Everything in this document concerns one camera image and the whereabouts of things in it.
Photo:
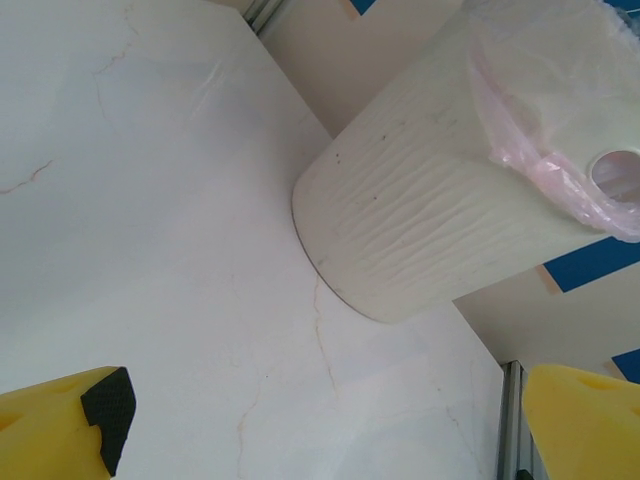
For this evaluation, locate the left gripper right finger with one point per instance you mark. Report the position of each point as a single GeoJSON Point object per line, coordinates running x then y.
{"type": "Point", "coordinates": [585, 430]}

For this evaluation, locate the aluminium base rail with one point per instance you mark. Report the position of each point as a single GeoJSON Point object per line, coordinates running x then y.
{"type": "Point", "coordinates": [512, 425]}

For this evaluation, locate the right aluminium corner post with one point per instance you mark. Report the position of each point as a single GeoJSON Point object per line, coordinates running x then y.
{"type": "Point", "coordinates": [260, 12]}

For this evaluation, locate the blue floral wall panel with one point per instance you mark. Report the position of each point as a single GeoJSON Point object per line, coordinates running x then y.
{"type": "Point", "coordinates": [629, 367]}
{"type": "Point", "coordinates": [590, 260]}
{"type": "Point", "coordinates": [367, 4]}

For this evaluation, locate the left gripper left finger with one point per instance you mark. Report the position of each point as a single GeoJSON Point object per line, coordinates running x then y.
{"type": "Point", "coordinates": [45, 435]}

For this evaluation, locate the cream plastic bin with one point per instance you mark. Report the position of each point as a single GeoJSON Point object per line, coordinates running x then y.
{"type": "Point", "coordinates": [400, 200]}

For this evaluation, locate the translucent white plastic bucket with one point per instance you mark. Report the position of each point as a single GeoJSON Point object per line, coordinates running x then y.
{"type": "Point", "coordinates": [525, 75]}

